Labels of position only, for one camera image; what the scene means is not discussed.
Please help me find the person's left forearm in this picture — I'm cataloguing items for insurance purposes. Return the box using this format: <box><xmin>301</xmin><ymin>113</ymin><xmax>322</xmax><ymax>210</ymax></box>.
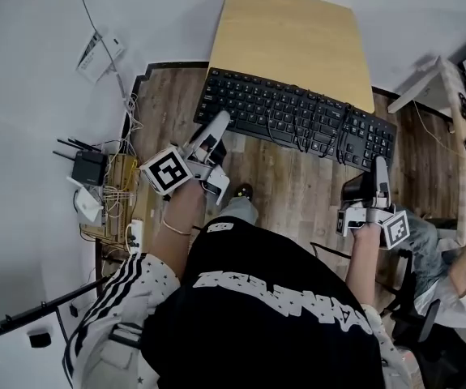
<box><xmin>151</xmin><ymin>180</ymin><xmax>208</xmax><ymax>283</ymax></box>

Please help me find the grey trouser leg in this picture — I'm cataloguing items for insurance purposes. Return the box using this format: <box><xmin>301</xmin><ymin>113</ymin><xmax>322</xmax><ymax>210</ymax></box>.
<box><xmin>215</xmin><ymin>195</ymin><xmax>259</xmax><ymax>227</ymax></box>

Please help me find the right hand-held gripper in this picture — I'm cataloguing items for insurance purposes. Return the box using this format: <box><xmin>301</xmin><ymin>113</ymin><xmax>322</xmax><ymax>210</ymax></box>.
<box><xmin>336</xmin><ymin>156</ymin><xmax>411</xmax><ymax>250</ymax></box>

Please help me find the dark shoe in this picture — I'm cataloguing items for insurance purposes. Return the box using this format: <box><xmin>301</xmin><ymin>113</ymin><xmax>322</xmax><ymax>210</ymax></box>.
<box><xmin>231</xmin><ymin>182</ymin><xmax>254</xmax><ymax>203</ymax></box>

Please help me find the small black adapter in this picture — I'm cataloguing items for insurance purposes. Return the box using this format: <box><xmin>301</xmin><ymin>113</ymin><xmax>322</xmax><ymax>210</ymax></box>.
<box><xmin>27</xmin><ymin>327</ymin><xmax>53</xmax><ymax>348</ymax></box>

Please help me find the black printed t-shirt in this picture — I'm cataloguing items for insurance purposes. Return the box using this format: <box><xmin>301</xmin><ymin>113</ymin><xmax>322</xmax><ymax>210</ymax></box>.
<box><xmin>141</xmin><ymin>216</ymin><xmax>384</xmax><ymax>389</ymax></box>

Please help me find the white router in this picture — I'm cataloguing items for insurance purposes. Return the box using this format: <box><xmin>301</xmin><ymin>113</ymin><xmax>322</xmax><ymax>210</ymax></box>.
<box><xmin>66</xmin><ymin>176</ymin><xmax>105</xmax><ymax>227</ymax></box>

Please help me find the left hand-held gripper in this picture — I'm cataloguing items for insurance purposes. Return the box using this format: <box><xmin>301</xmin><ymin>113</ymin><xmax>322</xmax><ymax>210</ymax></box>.
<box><xmin>139</xmin><ymin>110</ymin><xmax>232</xmax><ymax>206</ymax></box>

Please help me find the thin yellow cable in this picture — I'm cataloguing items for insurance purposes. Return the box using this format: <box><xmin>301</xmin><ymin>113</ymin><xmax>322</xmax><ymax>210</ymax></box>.
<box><xmin>412</xmin><ymin>99</ymin><xmax>466</xmax><ymax>158</ymax></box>

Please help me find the black keyboard cable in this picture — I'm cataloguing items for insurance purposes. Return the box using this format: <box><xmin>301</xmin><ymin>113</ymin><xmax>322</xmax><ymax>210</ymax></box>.
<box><xmin>265</xmin><ymin>85</ymin><xmax>356</xmax><ymax>165</ymax></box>

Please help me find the long grey cable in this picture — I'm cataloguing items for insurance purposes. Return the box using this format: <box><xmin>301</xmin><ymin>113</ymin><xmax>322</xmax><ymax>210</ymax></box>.
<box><xmin>67</xmin><ymin>0</ymin><xmax>133</xmax><ymax>111</ymax></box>

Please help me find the black metal bar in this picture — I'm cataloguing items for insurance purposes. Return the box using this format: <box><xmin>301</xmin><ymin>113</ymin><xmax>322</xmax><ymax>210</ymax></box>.
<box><xmin>0</xmin><ymin>276</ymin><xmax>111</xmax><ymax>344</ymax></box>

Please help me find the light wooden desk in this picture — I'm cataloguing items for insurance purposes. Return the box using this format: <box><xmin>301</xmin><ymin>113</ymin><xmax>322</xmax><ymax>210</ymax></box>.
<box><xmin>207</xmin><ymin>0</ymin><xmax>376</xmax><ymax>115</ymax></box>

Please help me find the white power strip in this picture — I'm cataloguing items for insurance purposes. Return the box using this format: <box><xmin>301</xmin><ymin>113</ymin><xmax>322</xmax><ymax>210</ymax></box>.
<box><xmin>127</xmin><ymin>218</ymin><xmax>144</xmax><ymax>255</ymax></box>

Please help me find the cardboard box with cables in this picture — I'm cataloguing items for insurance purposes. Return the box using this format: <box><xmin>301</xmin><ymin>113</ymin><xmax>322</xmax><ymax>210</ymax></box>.
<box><xmin>79</xmin><ymin>153</ymin><xmax>141</xmax><ymax>246</ymax></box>

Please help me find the black router with antennas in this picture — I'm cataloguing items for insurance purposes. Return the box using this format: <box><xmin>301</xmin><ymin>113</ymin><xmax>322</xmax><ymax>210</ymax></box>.
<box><xmin>53</xmin><ymin>137</ymin><xmax>109</xmax><ymax>186</ymax></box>

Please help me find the thin gold bracelet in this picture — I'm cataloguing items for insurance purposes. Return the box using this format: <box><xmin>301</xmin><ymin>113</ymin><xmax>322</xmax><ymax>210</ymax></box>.
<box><xmin>162</xmin><ymin>218</ymin><xmax>194</xmax><ymax>237</ymax></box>

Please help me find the white desk with leg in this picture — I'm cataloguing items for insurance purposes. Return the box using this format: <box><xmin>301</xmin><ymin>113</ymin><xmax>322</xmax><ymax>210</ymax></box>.
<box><xmin>387</xmin><ymin>56</ymin><xmax>466</xmax><ymax>245</ymax></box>

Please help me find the black office chair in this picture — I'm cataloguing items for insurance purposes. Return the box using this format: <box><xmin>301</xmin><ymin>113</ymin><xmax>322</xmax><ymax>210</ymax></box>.
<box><xmin>389</xmin><ymin>248</ymin><xmax>466</xmax><ymax>389</ymax></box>

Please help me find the person's right forearm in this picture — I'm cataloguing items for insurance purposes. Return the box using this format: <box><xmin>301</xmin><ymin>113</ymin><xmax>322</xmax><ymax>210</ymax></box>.
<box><xmin>344</xmin><ymin>223</ymin><xmax>383</xmax><ymax>311</ymax></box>

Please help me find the black keyboard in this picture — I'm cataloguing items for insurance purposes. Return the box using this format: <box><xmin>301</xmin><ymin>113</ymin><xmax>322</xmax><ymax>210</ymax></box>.
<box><xmin>193</xmin><ymin>67</ymin><xmax>398</xmax><ymax>173</ymax></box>

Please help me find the white printed booklet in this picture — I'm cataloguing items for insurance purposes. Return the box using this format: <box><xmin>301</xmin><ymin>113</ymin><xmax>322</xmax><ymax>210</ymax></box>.
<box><xmin>75</xmin><ymin>28</ymin><xmax>126</xmax><ymax>86</ymax></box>

